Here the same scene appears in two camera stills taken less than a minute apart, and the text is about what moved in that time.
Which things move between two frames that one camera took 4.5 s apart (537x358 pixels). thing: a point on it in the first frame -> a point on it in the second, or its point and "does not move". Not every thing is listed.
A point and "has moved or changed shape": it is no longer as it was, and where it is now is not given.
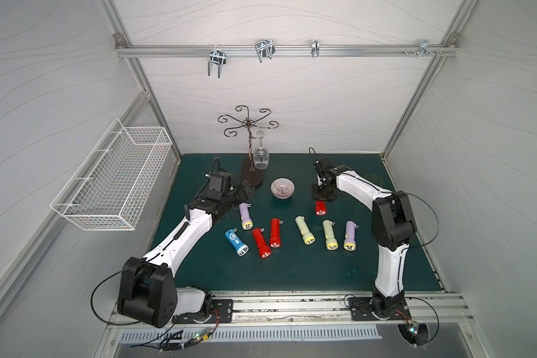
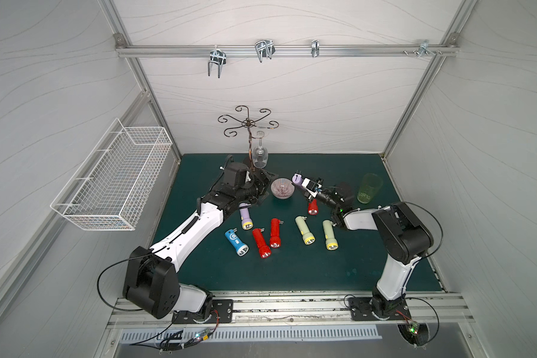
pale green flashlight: [331, 242] does not move
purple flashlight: [350, 242] -> [297, 178]
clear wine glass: [260, 154] does not move
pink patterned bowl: [283, 188] does not move
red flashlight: [265, 250] does not move
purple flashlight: [247, 222] does not move
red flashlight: [321, 208] has moved or changed shape
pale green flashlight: [308, 237] does not move
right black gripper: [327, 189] -> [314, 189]
